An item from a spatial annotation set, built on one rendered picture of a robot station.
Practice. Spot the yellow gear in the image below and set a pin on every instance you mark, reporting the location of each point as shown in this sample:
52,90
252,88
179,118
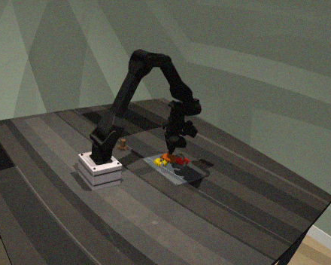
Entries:
158,163

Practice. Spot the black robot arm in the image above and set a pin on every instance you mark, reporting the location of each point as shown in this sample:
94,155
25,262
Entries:
111,126

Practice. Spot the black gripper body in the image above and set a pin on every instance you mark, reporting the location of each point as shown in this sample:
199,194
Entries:
174,129

